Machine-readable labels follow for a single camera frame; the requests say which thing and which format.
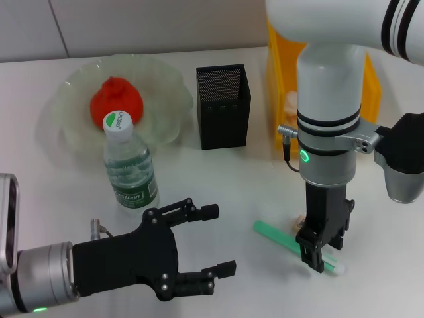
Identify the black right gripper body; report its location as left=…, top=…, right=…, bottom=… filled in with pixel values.
left=295, top=181, right=356, bottom=253

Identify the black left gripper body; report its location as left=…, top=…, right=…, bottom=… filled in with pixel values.
left=71, top=207, right=182, bottom=303

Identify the mint green pen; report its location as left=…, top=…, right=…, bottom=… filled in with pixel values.
left=254, top=221, right=346, bottom=276

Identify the clear green-label water bottle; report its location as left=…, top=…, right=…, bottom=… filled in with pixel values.
left=102, top=111, right=160, bottom=217

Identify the white paper ball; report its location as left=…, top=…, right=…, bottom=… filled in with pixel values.
left=284, top=91, right=299, bottom=125

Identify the orange fruit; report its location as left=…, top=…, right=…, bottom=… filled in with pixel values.
left=90, top=76, right=144, bottom=131

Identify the black mesh pen holder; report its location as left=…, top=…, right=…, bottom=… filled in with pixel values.
left=195, top=63, right=252, bottom=150

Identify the pale green glass fruit plate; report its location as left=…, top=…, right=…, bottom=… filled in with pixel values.
left=52, top=54, right=195, bottom=156

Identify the yellow plastic bin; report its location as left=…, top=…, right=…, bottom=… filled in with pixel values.
left=266, top=9, right=382, bottom=150

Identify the left wrist cable with plug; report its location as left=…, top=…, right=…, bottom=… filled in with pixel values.
left=89, top=217, right=116, bottom=242

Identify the wrist cable with plug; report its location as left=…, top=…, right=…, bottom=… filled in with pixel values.
left=277, top=124, right=303, bottom=174
left=89, top=217, right=116, bottom=242

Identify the right wrist cable with plug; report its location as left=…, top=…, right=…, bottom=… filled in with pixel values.
left=277, top=124, right=303, bottom=174

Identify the left wrist camera housing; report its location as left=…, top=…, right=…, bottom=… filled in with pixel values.
left=0, top=172, right=22, bottom=276

